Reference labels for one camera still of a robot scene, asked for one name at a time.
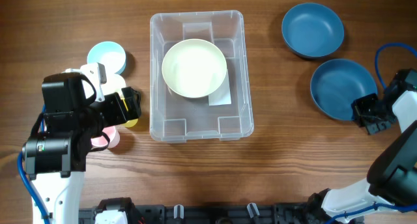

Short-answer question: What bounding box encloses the cream cup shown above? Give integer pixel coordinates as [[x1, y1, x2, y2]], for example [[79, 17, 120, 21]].
[[101, 74, 126, 98]]

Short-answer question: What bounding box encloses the dark blue bowl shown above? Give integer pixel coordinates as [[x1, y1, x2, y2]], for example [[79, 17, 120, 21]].
[[310, 59, 378, 121], [281, 3, 345, 59]]

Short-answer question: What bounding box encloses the clear plastic storage container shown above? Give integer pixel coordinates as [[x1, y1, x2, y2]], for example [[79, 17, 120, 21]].
[[150, 10, 254, 143]]

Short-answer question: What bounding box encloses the cream bowl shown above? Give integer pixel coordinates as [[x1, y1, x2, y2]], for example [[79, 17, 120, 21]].
[[162, 38, 227, 98]]

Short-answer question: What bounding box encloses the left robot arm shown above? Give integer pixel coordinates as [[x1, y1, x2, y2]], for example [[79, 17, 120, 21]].
[[17, 72, 141, 223]]

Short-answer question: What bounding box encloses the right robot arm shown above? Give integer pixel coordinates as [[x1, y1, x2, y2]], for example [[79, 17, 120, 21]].
[[302, 68, 416, 223]]

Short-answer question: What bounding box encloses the white label in container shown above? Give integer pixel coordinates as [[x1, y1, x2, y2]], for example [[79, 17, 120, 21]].
[[208, 72, 231, 106]]

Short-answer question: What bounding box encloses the yellow cup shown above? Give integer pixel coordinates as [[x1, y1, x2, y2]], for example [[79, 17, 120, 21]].
[[121, 98, 138, 128]]

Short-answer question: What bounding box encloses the pink cup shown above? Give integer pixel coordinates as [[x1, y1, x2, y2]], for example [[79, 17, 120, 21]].
[[91, 126, 120, 148]]

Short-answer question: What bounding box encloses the light blue cup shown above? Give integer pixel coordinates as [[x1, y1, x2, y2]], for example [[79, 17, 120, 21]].
[[87, 41, 127, 75]]

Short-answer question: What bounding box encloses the left blue cable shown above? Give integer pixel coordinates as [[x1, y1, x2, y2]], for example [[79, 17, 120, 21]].
[[17, 106, 51, 224]]

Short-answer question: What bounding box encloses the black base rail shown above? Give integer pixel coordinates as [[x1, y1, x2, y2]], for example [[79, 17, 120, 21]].
[[78, 193, 337, 224]]

